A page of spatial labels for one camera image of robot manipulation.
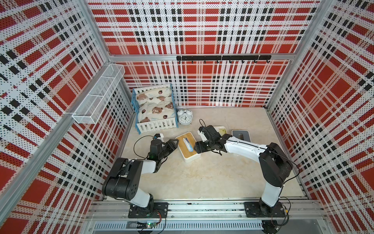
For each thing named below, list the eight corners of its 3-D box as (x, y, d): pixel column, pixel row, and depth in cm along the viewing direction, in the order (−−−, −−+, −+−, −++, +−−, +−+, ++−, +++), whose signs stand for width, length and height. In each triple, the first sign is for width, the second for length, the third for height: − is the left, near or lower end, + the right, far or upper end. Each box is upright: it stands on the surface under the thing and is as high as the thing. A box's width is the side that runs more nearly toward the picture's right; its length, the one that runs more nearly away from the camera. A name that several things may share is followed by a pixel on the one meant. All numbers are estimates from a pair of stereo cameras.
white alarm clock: (178, 125, 112) (177, 114, 102) (179, 120, 115) (177, 109, 106) (192, 125, 112) (192, 114, 102) (193, 120, 115) (192, 109, 106)
